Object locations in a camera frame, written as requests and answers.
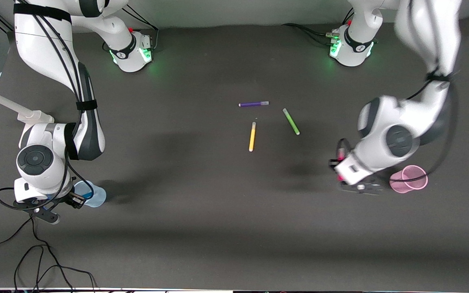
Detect dark grey table mat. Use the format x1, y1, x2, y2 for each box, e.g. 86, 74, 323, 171
0, 16, 469, 292

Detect green marker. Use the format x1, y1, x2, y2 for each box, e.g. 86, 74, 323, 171
282, 108, 300, 136

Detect white flat box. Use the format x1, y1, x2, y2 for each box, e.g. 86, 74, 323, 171
18, 110, 55, 125

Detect translucent blue cup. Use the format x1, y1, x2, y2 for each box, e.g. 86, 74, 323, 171
73, 181, 107, 208

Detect loose black cable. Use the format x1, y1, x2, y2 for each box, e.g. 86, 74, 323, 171
0, 216, 97, 292

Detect black left arm base cables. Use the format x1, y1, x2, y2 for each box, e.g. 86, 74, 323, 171
282, 8, 355, 46

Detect pink marker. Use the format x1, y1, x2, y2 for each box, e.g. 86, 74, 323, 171
337, 148, 346, 182

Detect black right arm base cables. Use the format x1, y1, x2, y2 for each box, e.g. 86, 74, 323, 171
122, 6, 160, 52

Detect translucent pink cup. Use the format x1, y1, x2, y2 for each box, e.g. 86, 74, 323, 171
389, 165, 429, 194

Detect black arm base cables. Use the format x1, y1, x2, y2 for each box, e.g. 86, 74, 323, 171
282, 8, 355, 46
122, 6, 160, 52

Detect white bar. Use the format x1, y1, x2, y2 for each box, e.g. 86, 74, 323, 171
0, 83, 35, 119

